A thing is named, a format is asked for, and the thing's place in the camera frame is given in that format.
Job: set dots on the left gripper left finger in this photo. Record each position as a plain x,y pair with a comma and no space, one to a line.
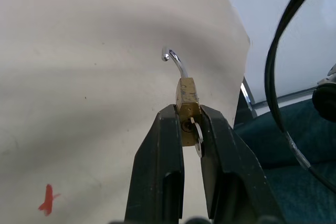
157,169

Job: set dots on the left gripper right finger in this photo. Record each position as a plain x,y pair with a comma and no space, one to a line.
231,171

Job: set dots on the small silver key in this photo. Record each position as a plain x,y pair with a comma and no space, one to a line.
199,140

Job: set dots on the small brass padlock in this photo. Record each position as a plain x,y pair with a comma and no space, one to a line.
187,95

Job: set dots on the silver metal table leg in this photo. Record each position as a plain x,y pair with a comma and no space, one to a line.
248,95

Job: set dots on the small red mark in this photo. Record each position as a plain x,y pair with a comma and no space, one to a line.
48,200

